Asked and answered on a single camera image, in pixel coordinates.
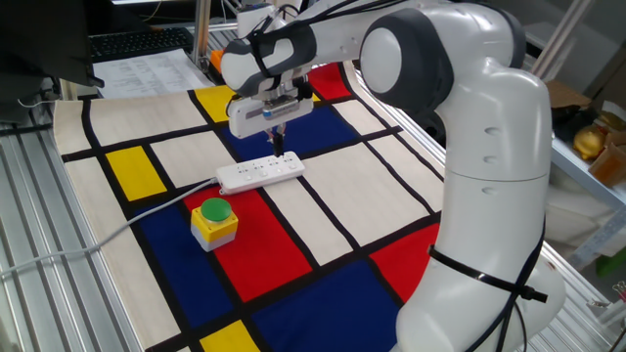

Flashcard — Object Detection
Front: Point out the small orange object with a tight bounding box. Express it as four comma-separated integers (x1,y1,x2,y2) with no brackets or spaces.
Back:
209,48,227,75

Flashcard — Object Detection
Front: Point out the silver gripper-mounted camera box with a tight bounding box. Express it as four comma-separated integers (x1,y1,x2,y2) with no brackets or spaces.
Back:
260,96,301,122

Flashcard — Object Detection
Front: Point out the green object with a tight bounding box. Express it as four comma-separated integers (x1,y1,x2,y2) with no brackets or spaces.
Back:
595,245,626,279

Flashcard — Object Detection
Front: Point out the black keyboard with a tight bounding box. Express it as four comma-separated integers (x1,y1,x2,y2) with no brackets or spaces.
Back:
87,26,196,64

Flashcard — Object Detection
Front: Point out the black monitor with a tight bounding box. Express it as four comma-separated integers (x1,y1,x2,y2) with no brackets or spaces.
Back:
0,0,107,111

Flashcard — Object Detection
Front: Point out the aluminium upright post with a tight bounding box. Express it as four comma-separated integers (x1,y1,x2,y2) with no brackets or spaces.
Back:
191,0,213,69

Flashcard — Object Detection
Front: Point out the orange brown box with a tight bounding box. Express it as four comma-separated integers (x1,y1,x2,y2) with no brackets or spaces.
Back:
588,142,626,188

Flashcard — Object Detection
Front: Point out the brown cardboard piece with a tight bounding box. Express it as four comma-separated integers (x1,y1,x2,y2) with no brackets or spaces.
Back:
544,79,594,110

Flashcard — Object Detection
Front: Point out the aluminium slanted post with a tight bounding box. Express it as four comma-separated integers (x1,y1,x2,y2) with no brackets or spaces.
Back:
529,0,591,77

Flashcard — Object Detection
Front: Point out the grey metal shelf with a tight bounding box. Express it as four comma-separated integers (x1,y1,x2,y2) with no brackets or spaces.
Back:
550,136,626,271

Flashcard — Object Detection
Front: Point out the Mondrian colour block tablecloth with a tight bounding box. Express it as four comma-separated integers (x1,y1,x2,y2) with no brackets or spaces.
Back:
52,61,444,352

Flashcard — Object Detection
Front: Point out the black strap around arm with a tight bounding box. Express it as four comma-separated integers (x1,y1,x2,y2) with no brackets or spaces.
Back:
427,243,550,304

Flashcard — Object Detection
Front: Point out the white power strip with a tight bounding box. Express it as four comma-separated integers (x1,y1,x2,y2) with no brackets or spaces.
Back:
215,151,306,196

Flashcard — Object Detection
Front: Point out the yellow box green push button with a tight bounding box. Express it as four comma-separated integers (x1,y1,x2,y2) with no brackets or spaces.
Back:
190,197,240,253

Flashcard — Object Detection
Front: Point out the grey power strip cable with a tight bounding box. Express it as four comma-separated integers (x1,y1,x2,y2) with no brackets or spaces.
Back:
0,178,220,280

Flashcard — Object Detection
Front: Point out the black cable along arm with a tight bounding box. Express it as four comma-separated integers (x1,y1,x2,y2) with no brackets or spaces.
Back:
244,0,547,352

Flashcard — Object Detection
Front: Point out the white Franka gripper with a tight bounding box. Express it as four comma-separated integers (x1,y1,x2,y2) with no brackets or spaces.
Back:
227,95,315,157

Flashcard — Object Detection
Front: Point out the printed paper sheet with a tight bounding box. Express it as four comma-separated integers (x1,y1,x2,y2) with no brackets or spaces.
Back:
91,47,216,101

